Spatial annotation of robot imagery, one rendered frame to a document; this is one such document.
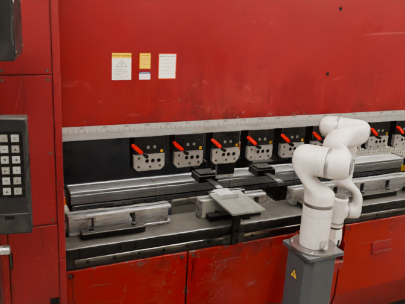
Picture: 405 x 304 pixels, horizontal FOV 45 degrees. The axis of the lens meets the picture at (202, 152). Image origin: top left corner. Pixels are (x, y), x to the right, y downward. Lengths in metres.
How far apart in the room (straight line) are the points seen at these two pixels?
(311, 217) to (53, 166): 1.03
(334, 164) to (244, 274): 1.00
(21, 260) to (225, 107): 1.14
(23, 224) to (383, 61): 2.11
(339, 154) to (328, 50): 0.88
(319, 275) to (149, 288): 0.85
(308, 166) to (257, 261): 0.90
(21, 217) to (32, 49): 0.64
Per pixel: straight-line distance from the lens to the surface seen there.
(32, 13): 1.90
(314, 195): 1.98
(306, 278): 2.09
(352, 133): 2.23
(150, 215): 2.45
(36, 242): 2.12
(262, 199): 2.70
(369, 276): 3.29
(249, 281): 2.75
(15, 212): 1.58
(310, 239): 2.05
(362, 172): 3.47
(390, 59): 2.99
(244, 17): 2.40
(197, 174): 2.75
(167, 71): 2.26
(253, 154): 2.56
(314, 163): 1.94
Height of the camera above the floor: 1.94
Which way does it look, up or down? 17 degrees down
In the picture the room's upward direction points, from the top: 3 degrees clockwise
